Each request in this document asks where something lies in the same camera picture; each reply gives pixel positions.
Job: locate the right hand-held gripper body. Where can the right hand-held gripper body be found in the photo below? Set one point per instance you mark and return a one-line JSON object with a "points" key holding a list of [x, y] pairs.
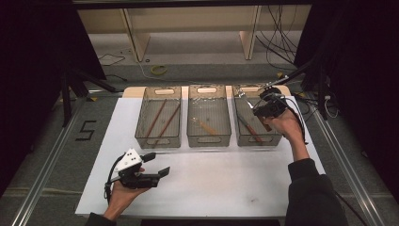
{"points": [[273, 100]]}

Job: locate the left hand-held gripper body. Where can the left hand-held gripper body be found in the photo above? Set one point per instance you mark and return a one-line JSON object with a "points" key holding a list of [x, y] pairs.
{"points": [[128, 161]]}

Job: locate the smoky transparent plastic bin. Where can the smoky transparent plastic bin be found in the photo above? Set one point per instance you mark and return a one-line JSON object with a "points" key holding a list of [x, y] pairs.
{"points": [[160, 125], [244, 135], [216, 106]]}

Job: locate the brown wooden chopstick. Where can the brown wooden chopstick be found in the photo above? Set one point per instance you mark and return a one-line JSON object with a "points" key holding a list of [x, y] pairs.
{"points": [[156, 119], [169, 121]]}

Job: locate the light wooden spoon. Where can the light wooden spoon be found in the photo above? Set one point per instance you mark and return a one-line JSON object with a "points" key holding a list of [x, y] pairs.
{"points": [[207, 127]]}

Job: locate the person's right hand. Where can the person's right hand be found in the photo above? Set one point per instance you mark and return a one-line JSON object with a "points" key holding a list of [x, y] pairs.
{"points": [[287, 124]]}

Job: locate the person's left hand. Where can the person's left hand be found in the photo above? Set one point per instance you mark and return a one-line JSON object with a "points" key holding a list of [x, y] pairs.
{"points": [[120, 197]]}

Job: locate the black metal stand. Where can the black metal stand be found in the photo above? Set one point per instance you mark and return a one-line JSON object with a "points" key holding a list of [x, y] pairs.
{"points": [[66, 103], [321, 94]]}

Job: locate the yellow tape roll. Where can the yellow tape roll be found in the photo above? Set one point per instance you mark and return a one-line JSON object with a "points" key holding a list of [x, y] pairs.
{"points": [[159, 69]]}

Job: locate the black curtain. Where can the black curtain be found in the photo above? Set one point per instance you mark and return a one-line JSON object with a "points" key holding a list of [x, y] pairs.
{"points": [[34, 78], [363, 78]]}

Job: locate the light wooden desk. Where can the light wooden desk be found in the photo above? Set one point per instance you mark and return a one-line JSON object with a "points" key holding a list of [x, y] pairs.
{"points": [[194, 19]]}

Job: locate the aluminium floor rail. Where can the aluminium floor rail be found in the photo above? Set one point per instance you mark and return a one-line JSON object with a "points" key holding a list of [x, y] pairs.
{"points": [[47, 163], [351, 175]]}

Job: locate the black frame beam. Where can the black frame beam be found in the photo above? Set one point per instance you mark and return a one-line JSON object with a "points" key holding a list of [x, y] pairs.
{"points": [[188, 3]]}

